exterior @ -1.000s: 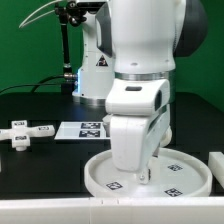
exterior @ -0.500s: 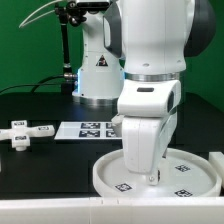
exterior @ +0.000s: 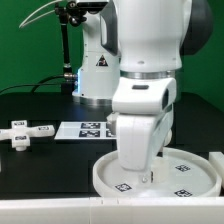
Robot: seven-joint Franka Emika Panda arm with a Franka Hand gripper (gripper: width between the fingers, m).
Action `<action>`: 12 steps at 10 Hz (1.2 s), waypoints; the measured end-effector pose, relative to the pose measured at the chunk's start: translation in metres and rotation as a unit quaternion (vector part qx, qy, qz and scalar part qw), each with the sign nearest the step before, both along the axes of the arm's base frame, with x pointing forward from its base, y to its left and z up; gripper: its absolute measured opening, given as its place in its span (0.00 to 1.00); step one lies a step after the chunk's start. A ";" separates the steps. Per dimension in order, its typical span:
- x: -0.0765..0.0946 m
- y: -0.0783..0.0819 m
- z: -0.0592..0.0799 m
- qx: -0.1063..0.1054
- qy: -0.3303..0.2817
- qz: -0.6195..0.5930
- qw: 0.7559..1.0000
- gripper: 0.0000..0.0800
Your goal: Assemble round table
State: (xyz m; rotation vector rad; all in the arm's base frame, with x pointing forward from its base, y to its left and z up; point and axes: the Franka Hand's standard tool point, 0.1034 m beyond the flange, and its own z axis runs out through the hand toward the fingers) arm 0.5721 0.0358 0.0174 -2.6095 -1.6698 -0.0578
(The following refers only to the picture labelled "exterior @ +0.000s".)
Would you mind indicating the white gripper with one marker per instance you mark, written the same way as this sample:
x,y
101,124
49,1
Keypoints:
x,y
141,118

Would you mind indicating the white round table top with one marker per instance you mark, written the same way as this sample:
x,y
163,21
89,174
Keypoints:
x,y
176,174

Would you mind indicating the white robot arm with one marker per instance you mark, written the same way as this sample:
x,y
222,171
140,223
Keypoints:
x,y
148,39

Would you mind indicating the white block at right edge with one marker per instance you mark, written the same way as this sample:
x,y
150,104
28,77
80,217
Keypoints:
x,y
217,161

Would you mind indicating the white marker tag sheet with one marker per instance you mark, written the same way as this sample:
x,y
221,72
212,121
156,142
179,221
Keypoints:
x,y
83,130

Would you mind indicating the white cross-shaped table base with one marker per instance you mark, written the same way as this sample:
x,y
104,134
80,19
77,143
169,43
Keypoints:
x,y
20,134

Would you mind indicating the white front rail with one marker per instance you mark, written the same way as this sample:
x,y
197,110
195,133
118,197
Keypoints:
x,y
113,211

